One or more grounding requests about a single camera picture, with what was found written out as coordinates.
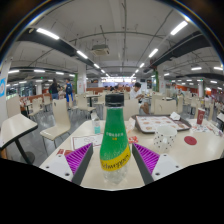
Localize far beige chairs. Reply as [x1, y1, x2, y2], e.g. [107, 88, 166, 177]
[6, 89, 224, 121]

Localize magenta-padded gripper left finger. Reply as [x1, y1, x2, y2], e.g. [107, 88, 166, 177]
[39, 142, 94, 186]

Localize small red sauce packet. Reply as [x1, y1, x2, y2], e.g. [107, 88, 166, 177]
[128, 135, 140, 145]

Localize crumpled white napkin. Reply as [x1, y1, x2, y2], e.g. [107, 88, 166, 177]
[169, 111, 182, 122]

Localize red paper cup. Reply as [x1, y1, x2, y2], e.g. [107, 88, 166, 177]
[195, 108, 207, 126]

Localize green drink bottle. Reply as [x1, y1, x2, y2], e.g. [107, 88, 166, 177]
[99, 93, 132, 185]

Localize beige chair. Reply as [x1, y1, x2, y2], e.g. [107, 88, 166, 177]
[153, 99, 178, 116]
[103, 98, 140, 122]
[39, 98, 72, 148]

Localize white paper card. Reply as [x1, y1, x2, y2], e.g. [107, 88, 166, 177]
[71, 133, 104, 151]

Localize white black-edged side table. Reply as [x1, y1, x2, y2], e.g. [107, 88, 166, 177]
[0, 113, 39, 164]
[216, 112, 224, 131]

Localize dark food tray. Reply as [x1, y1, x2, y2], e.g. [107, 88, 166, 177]
[132, 114, 192, 135]

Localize ceiling lights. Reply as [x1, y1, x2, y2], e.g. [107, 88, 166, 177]
[6, 19, 224, 93]

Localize white polka-dot mug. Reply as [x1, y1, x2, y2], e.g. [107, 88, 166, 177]
[153, 124, 178, 154]

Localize ceiling air conditioner unit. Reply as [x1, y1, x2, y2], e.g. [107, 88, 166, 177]
[90, 44, 111, 57]

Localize colourful printed paper flyer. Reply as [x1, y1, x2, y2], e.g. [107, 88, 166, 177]
[189, 123, 223, 136]

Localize person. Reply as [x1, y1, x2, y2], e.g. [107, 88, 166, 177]
[129, 82, 151, 115]
[48, 78, 61, 100]
[63, 78, 75, 109]

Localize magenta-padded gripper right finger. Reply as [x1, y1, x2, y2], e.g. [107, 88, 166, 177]
[131, 142, 184, 186]

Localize flat round red coaster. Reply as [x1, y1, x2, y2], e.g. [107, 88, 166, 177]
[183, 135, 198, 146]

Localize small clear sanitizer bottle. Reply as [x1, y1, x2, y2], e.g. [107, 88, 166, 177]
[91, 114, 102, 135]

